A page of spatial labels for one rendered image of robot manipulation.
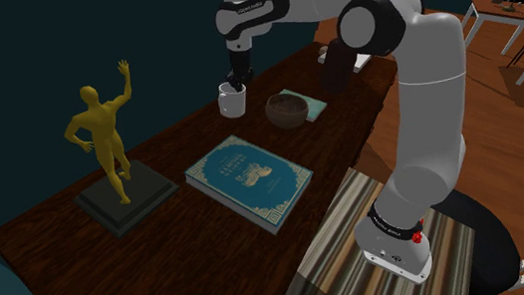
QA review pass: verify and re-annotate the white mug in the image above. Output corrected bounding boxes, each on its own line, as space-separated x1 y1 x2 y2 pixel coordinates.
215 79 250 121

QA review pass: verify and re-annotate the brown bowl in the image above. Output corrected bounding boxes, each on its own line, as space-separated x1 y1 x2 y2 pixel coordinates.
262 90 312 133

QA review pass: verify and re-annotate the thin teal book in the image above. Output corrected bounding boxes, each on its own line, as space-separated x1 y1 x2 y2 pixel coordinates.
277 84 330 127

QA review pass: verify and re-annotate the black upright cylinder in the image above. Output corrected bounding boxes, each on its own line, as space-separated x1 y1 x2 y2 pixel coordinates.
316 36 362 96

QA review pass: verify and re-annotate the large blue ornate book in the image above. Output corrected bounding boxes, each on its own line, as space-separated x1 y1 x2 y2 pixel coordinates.
180 127 321 245

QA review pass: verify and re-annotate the gold figure on dark base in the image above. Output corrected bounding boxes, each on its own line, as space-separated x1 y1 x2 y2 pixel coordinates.
56 55 185 244

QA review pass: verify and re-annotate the dark wooden desk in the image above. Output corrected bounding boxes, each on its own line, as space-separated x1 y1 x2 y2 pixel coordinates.
0 11 422 295

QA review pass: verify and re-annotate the striped robot stand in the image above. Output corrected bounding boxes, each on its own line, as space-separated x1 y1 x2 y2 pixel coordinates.
257 153 484 295

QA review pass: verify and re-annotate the black round chair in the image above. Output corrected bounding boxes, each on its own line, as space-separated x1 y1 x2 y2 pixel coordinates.
430 183 524 295

